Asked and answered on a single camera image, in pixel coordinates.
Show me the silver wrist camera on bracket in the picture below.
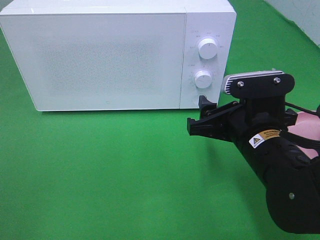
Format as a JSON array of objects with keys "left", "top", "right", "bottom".
[{"left": 221, "top": 70, "right": 295, "bottom": 99}]

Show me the pink round plate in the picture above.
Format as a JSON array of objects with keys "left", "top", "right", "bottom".
[{"left": 287, "top": 112, "right": 320, "bottom": 164}]

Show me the white microwave door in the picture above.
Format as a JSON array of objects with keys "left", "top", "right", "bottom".
[{"left": 0, "top": 13, "right": 186, "bottom": 111}]

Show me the lower white microwave knob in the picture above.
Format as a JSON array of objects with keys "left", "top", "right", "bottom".
[{"left": 194, "top": 70, "right": 213, "bottom": 89}]

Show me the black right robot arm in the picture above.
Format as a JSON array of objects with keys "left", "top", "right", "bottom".
[{"left": 187, "top": 96, "right": 320, "bottom": 234}]

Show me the upper white microwave knob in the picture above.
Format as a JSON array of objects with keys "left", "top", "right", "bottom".
[{"left": 197, "top": 37, "right": 218, "bottom": 60}]

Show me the round white door release button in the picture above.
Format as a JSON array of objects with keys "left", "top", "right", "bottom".
[{"left": 191, "top": 94, "right": 205, "bottom": 108}]

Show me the white microwave knob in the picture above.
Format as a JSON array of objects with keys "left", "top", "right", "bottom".
[
  {"left": 197, "top": 37, "right": 218, "bottom": 60},
  {"left": 194, "top": 70, "right": 213, "bottom": 89}
]

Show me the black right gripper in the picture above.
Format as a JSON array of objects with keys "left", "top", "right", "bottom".
[{"left": 186, "top": 95, "right": 287, "bottom": 142}]

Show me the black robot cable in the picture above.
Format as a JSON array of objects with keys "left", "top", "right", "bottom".
[{"left": 279, "top": 101, "right": 320, "bottom": 151}]

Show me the white microwave oven body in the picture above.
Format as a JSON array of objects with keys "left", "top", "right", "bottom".
[{"left": 0, "top": 0, "right": 237, "bottom": 109}]

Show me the green table cloth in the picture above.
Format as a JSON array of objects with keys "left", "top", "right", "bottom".
[{"left": 0, "top": 38, "right": 319, "bottom": 240}]

